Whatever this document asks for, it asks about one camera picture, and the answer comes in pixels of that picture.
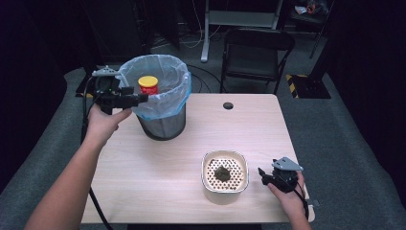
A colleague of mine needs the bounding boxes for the black floor cables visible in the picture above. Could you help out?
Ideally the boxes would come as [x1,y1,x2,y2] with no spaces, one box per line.
[186,63,224,94]

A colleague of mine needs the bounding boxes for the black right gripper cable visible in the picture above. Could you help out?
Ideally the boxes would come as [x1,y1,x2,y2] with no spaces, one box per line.
[295,181,310,221]

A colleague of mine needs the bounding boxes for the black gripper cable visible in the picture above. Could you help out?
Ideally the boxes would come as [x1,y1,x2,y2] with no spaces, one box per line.
[295,181,310,221]
[80,76,114,230]

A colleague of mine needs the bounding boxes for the dark side table with clutter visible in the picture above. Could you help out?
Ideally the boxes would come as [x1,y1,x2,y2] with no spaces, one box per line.
[286,0,336,59]

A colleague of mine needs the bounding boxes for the person's right hand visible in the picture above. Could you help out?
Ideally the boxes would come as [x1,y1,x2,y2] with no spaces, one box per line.
[267,172,309,221]

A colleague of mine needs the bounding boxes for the metal basin with perforated strainer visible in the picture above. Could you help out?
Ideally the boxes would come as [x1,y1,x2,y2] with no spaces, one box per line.
[200,149,250,205]

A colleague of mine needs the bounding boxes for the white floor cables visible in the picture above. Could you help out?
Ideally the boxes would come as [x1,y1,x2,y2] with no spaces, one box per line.
[178,0,222,50]

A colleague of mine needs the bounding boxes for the white metal desk frame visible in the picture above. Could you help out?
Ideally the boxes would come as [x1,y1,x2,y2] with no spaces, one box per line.
[200,0,283,63]

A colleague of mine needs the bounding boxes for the person's left hand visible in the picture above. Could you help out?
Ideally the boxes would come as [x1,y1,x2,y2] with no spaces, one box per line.
[85,104,133,147]

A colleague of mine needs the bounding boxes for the brown tea dregs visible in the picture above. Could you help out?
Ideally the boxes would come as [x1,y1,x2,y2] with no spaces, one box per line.
[214,165,233,183]

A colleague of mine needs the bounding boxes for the black base plate hazard stripes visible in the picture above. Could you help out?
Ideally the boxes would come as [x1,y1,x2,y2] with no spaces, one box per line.
[285,74,332,100]
[75,68,97,99]

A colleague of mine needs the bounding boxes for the black folding chair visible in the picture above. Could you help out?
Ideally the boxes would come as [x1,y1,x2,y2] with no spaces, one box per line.
[219,28,296,95]

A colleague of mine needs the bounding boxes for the translucent blue bin bag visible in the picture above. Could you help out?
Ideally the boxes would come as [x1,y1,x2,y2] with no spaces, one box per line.
[116,54,192,121]

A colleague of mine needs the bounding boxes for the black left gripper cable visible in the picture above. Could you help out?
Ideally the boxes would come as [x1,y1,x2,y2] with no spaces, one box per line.
[80,76,114,230]

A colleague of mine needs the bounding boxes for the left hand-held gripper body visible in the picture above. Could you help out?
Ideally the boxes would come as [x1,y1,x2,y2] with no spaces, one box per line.
[91,65,128,115]

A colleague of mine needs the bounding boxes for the red can with yellow lid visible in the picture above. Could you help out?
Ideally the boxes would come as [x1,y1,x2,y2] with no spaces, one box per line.
[137,75,160,96]

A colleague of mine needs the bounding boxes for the black mesh trash bin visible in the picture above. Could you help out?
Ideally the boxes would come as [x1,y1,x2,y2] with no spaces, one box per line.
[136,103,188,142]

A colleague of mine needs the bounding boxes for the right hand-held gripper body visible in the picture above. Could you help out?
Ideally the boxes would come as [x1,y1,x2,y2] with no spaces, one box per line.
[271,156,305,194]

